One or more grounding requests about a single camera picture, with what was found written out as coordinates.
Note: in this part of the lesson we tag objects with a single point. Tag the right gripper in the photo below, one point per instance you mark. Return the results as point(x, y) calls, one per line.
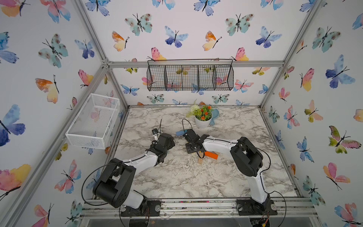
point(188, 150)

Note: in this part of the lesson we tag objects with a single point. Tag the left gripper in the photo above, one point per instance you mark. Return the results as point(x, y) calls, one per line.
point(171, 143)

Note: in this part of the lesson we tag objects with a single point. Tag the light blue block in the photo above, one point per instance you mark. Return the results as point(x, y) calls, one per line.
point(181, 133)

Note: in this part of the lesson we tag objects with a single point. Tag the red orange block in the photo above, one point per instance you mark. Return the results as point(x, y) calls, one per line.
point(211, 155)

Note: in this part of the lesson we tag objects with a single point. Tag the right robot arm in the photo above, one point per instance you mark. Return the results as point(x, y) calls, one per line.
point(246, 156)

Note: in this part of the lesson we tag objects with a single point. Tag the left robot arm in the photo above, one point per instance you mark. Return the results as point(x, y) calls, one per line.
point(114, 184)

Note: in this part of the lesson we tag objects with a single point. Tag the white pot with flowers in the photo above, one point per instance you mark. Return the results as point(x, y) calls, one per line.
point(202, 114)

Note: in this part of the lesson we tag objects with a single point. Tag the light blue dustpan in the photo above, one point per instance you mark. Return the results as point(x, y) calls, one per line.
point(215, 114)

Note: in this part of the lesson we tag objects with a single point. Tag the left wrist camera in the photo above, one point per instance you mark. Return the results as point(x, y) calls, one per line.
point(155, 132)

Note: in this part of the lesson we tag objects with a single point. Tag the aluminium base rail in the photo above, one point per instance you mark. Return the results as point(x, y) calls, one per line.
point(290, 207)

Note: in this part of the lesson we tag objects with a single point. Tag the black wire wall basket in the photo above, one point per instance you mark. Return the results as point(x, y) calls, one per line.
point(190, 75)

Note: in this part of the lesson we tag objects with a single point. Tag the white mesh wall basket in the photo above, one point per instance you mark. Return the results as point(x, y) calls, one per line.
point(92, 125)

